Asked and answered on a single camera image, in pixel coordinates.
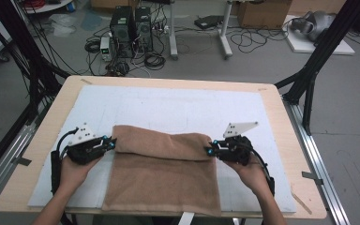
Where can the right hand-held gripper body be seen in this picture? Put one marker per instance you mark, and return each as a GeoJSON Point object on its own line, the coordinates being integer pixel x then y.
{"type": "Point", "coordinates": [236, 151]}

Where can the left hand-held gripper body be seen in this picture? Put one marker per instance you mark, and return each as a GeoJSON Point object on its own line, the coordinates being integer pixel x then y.
{"type": "Point", "coordinates": [84, 151]}

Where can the tan towel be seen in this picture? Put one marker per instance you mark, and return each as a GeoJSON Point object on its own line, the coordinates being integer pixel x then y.
{"type": "Point", "coordinates": [162, 175]}

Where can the person's left hand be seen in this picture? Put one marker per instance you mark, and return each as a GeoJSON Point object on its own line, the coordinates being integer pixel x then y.
{"type": "Point", "coordinates": [72, 176]}

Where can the person's right hand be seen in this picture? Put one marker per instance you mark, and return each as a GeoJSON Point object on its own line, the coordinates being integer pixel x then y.
{"type": "Point", "coordinates": [253, 176]}

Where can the white grid mat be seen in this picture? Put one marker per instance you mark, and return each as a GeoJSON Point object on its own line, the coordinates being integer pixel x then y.
{"type": "Point", "coordinates": [168, 103]}

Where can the thin wooden strip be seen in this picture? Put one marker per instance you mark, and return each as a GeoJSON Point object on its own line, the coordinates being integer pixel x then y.
{"type": "Point", "coordinates": [301, 203]}

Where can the white power supply unit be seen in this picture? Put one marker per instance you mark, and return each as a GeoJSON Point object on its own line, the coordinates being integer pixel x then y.
{"type": "Point", "coordinates": [105, 48]}

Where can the large black computer tower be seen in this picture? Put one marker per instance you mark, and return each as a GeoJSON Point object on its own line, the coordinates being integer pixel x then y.
{"type": "Point", "coordinates": [122, 31]}

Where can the slim black computer tower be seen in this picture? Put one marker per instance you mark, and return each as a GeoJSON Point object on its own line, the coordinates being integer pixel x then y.
{"type": "Point", "coordinates": [143, 29]}

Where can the black flat device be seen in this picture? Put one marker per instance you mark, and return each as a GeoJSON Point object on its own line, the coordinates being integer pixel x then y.
{"type": "Point", "coordinates": [207, 22]}

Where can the clear plastic bag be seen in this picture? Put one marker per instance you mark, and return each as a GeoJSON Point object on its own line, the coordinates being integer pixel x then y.
{"type": "Point", "coordinates": [62, 23]}

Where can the white floor board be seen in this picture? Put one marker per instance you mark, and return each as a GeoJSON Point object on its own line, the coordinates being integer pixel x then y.
{"type": "Point", "coordinates": [303, 47]}

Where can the brown cardboard box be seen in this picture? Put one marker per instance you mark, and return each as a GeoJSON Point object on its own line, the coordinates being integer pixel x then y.
{"type": "Point", "coordinates": [262, 14]}

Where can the white round table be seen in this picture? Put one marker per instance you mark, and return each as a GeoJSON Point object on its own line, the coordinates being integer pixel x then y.
{"type": "Point", "coordinates": [50, 7]}

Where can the grey rounded device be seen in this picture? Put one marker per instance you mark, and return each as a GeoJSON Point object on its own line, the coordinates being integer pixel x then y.
{"type": "Point", "coordinates": [314, 25]}

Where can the grey metal bracket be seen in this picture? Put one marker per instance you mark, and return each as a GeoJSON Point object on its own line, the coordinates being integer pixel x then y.
{"type": "Point", "coordinates": [22, 161]}
{"type": "Point", "coordinates": [312, 176]}

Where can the aluminium rail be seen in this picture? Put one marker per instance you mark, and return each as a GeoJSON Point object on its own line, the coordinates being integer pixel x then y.
{"type": "Point", "coordinates": [9, 156]}
{"type": "Point", "coordinates": [318, 162]}

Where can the white desk frame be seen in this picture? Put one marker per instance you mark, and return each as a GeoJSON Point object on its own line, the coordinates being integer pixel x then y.
{"type": "Point", "coordinates": [172, 31]}

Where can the black metal frame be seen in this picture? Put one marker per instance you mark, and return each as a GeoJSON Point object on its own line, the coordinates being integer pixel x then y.
{"type": "Point", "coordinates": [22, 40]}
{"type": "Point", "coordinates": [325, 43]}

